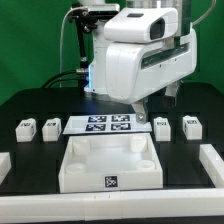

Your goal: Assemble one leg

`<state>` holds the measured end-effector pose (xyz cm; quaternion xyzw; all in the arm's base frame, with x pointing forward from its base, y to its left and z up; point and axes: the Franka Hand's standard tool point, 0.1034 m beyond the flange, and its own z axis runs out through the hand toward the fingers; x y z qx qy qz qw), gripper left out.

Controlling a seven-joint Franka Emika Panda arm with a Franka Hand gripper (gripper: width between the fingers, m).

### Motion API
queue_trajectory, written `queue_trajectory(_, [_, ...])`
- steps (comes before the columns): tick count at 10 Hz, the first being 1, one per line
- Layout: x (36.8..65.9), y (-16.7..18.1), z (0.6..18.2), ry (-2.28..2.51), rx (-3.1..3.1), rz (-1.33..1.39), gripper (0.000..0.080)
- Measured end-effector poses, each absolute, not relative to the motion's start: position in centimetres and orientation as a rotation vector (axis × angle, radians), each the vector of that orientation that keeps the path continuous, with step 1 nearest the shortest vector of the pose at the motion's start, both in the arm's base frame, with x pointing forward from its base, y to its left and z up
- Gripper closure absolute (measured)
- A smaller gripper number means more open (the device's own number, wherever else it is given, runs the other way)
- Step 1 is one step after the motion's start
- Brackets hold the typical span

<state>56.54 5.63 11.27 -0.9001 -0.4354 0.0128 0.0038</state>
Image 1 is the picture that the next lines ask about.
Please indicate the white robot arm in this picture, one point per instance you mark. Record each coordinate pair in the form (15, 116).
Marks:
(97, 68)

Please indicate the white square table top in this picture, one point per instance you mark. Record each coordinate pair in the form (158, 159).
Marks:
(114, 162)

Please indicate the black camera stand pole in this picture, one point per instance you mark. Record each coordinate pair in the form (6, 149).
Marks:
(83, 56)

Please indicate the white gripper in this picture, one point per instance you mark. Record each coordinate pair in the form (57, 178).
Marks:
(143, 57)

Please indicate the white fence rail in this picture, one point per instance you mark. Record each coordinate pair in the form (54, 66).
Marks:
(213, 164)
(112, 205)
(5, 165)

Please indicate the white marker sheet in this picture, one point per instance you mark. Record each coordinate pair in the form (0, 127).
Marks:
(118, 123)

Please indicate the black camera on mount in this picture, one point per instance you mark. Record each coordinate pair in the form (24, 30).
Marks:
(93, 13)

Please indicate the white front fence rail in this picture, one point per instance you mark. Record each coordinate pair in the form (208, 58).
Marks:
(112, 205)

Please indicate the white left fence rail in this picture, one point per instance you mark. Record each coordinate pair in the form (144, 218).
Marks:
(5, 165)

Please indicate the white right fence rail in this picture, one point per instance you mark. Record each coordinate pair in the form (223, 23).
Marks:
(213, 164)

